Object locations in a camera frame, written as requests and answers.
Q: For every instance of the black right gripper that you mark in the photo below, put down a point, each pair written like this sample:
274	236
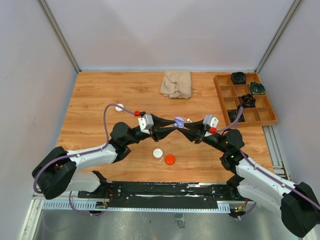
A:
198	137

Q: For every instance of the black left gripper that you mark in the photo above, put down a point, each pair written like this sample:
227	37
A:
157	132

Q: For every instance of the purple charging case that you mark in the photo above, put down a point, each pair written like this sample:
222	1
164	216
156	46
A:
179	122

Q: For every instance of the white charging case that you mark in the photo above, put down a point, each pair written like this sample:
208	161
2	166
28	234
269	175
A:
157	153
119	107

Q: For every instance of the orange earbud charging case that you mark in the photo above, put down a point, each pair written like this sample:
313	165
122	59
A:
170	159

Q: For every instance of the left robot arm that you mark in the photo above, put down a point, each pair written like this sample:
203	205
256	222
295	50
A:
62	171

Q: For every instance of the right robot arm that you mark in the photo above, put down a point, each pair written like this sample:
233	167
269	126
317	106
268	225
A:
295	203

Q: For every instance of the dark green rolled sock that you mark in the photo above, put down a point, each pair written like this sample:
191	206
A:
232	114

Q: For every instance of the beige cloth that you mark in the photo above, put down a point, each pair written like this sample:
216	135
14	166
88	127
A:
176	84

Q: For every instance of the black orange rolled sock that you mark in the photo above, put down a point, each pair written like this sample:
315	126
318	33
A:
247	101

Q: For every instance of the wooden compartment tray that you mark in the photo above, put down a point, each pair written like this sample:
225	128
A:
239	89

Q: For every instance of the blue yellow rolled sock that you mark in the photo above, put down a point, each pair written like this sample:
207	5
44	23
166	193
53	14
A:
256	88

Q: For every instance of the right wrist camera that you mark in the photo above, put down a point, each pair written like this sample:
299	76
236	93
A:
210	121

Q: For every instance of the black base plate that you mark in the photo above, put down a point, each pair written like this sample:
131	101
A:
162	195

